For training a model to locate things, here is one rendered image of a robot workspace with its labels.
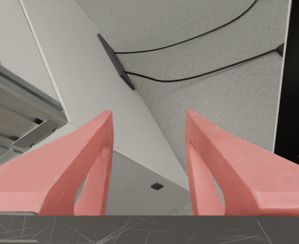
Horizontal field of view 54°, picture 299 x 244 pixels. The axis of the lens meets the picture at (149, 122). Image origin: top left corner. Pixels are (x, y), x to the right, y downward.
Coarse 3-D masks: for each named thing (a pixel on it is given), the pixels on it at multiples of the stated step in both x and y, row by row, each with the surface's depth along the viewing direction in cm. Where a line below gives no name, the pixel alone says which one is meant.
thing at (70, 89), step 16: (32, 0) 62; (32, 16) 55; (48, 16) 67; (32, 32) 51; (48, 32) 59; (48, 48) 52; (64, 48) 63; (48, 64) 47; (64, 64) 56; (64, 80) 50; (80, 80) 59; (64, 96) 45; (80, 96) 53; (64, 112) 42; (80, 112) 48; (96, 112) 56; (64, 128) 41
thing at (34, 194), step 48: (48, 144) 8; (96, 144) 10; (0, 192) 5; (48, 192) 6; (96, 192) 11; (0, 240) 5; (48, 240) 5; (96, 240) 5; (144, 240) 5; (192, 240) 5; (240, 240) 5; (288, 240) 5
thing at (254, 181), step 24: (192, 120) 11; (192, 144) 12; (216, 144) 8; (240, 144) 8; (192, 168) 11; (216, 168) 8; (240, 168) 6; (264, 168) 6; (288, 168) 6; (192, 192) 11; (216, 192) 11; (240, 192) 6; (264, 192) 5; (288, 192) 5
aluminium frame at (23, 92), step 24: (0, 0) 45; (0, 24) 40; (24, 24) 49; (0, 48) 36; (24, 48) 42; (0, 72) 32; (24, 72) 38; (0, 96) 31; (24, 96) 33; (48, 96) 40; (0, 120) 34; (24, 120) 36; (48, 120) 38; (0, 144) 38; (24, 144) 40
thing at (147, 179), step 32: (64, 0) 104; (64, 32) 73; (96, 32) 133; (96, 64) 86; (96, 96) 64; (128, 96) 106; (128, 128) 74; (128, 160) 60; (160, 160) 88; (128, 192) 76; (160, 192) 89
